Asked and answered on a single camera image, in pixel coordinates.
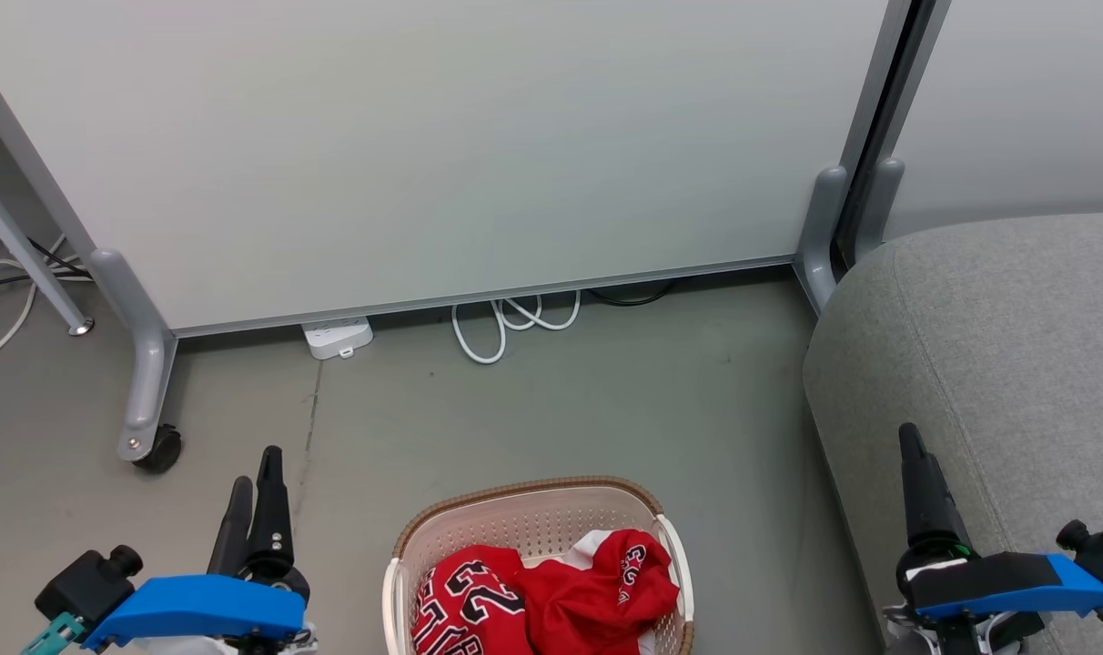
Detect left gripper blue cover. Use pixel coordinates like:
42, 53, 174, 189
83, 446, 318, 655

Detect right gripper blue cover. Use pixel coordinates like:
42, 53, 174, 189
884, 423, 1103, 655

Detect red basketball jersey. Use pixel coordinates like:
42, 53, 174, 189
411, 544, 552, 655

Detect red shorts with white trim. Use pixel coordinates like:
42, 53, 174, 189
513, 529, 681, 655

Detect grey fabric sofa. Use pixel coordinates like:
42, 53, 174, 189
803, 212, 1103, 655

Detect black caster wheel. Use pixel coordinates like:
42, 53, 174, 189
133, 424, 184, 475

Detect grey partition foot with caster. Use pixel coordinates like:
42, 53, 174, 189
90, 247, 179, 462

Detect white power strip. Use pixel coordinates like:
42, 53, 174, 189
301, 316, 375, 361

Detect beige plastic laundry basket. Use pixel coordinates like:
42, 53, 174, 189
382, 475, 695, 655

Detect grey metal table leg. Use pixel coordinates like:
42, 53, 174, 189
0, 162, 96, 338

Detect narrow white partition board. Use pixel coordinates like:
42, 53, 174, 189
879, 0, 1103, 242

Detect large white partition board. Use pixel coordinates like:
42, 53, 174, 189
0, 0, 916, 339

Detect white looped cable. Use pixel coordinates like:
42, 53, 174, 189
450, 290, 582, 366

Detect long white floor cable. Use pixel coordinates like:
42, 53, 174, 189
0, 235, 93, 369

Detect black cable bundle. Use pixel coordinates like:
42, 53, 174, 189
0, 235, 91, 294

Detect thin black floor cable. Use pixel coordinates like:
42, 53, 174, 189
586, 280, 678, 308

